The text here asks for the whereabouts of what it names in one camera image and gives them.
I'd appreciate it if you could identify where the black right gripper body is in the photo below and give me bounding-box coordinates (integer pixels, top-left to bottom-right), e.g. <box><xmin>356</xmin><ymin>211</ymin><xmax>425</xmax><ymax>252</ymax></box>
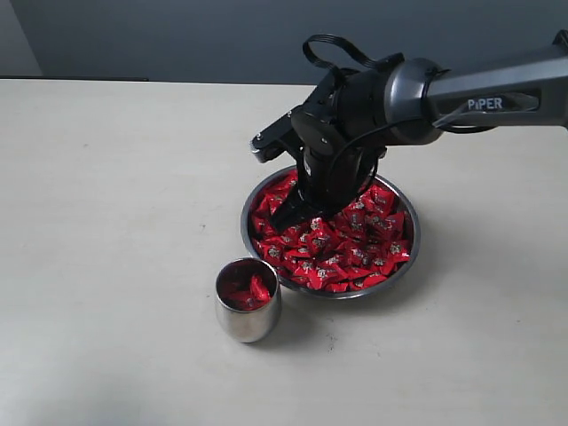
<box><xmin>292</xmin><ymin>146</ymin><xmax>386</xmax><ymax>216</ymax></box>

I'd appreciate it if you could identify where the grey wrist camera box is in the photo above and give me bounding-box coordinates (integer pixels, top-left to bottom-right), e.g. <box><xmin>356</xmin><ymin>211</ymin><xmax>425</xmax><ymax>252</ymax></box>
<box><xmin>249</xmin><ymin>110</ymin><xmax>304</xmax><ymax>163</ymax></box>

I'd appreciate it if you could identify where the silver metal cup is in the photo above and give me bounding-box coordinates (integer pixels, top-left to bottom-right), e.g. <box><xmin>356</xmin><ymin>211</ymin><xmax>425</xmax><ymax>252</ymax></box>
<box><xmin>216</xmin><ymin>257</ymin><xmax>282</xmax><ymax>343</ymax></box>

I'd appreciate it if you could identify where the steel bowl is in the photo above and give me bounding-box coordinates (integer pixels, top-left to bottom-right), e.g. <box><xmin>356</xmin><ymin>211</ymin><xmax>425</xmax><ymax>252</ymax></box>
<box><xmin>241</xmin><ymin>166</ymin><xmax>421</xmax><ymax>300</ymax></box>

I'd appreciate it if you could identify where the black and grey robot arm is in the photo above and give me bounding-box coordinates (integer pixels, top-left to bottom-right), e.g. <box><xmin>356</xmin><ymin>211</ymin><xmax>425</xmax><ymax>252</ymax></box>
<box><xmin>271</xmin><ymin>31</ymin><xmax>567</xmax><ymax>232</ymax></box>

